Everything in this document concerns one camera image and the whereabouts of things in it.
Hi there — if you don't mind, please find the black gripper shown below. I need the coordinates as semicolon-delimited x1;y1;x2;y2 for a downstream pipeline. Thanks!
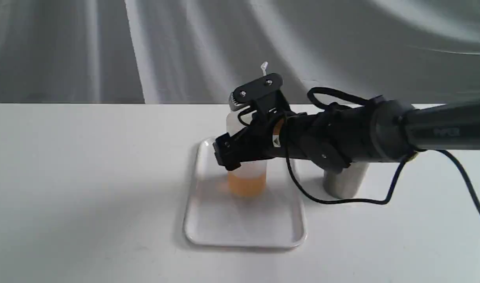
213;74;323;171

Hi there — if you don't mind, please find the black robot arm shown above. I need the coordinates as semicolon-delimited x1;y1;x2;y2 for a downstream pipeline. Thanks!
213;73;480;174

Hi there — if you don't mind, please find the translucent squeeze bottle amber liquid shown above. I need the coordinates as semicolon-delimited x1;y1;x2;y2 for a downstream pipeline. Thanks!
225;61;269;197

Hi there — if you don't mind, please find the black cable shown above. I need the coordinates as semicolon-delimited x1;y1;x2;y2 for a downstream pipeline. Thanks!
237;87;480;232

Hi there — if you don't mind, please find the stainless steel cup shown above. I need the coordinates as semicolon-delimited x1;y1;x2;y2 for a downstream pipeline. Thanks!
323;162;369;200

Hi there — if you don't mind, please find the white rectangular plastic tray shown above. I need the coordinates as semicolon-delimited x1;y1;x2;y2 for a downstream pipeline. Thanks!
183;138;308;250

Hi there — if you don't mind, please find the grey backdrop cloth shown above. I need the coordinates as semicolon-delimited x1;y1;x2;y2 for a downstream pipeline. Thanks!
0;0;480;104

